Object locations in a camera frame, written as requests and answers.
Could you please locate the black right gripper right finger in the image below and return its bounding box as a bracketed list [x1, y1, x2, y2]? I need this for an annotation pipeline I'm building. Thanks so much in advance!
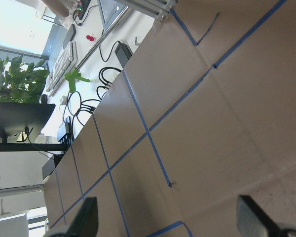
[237, 195, 283, 237]

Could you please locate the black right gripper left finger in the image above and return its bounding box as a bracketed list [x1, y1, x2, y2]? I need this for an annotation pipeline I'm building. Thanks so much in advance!
[66, 197, 99, 237]

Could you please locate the black usb hub box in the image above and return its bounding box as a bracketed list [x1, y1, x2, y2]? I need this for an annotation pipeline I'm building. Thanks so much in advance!
[57, 116, 73, 143]

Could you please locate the black computer monitor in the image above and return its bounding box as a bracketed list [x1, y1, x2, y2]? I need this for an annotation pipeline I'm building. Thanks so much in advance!
[0, 102, 69, 152]

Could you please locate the green potted plant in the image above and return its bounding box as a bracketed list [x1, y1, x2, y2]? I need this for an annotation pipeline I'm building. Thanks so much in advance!
[0, 55, 49, 103]

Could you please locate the white computer keyboard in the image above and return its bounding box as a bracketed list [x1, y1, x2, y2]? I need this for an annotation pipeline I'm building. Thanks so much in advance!
[45, 41, 77, 96]

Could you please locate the black power adapter brick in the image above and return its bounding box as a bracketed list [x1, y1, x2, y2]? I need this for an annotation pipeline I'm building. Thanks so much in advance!
[114, 42, 133, 68]

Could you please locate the red emergency stop button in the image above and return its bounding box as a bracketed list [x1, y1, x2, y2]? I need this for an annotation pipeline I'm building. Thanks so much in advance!
[86, 35, 95, 41]

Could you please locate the blue teach pendant tablet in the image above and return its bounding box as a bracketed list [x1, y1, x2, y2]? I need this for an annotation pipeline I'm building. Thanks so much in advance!
[97, 0, 127, 30]

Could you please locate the green-handled reacher grabber tool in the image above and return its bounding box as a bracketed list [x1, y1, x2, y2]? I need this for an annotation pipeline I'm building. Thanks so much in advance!
[64, 70, 91, 93]

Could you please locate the aluminium frame post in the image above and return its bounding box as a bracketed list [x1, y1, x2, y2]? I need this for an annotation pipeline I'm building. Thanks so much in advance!
[117, 0, 178, 22]

